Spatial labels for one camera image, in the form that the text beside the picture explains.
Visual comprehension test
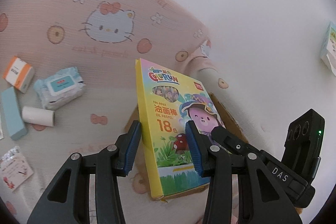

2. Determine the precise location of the light blue box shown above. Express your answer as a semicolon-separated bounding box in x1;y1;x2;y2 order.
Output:
1;87;27;141

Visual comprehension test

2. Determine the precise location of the baby wipes pack blue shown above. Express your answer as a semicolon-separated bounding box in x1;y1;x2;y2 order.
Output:
34;67;85;110

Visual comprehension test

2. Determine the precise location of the orange white tissue pack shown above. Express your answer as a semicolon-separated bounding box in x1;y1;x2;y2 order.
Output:
2;56;35;93

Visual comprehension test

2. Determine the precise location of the oil pastel box yellow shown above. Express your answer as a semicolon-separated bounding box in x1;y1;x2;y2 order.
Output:
135;59;223;200

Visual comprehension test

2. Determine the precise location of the floral card in sleeve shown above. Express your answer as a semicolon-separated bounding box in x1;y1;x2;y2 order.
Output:
1;146;34;192

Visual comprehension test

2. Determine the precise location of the white paper roll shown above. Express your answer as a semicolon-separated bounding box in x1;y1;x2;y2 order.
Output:
22;106;55;127

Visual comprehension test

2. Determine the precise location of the brown cardboard box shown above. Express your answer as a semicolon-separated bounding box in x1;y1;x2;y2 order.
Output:
123;91;250;156

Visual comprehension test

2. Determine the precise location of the small pastel box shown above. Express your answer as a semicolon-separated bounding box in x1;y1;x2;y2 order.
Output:
320;21;336;76

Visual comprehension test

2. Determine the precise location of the pink hello kitty bedsheet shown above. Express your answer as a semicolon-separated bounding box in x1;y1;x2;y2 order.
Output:
1;0;228;223

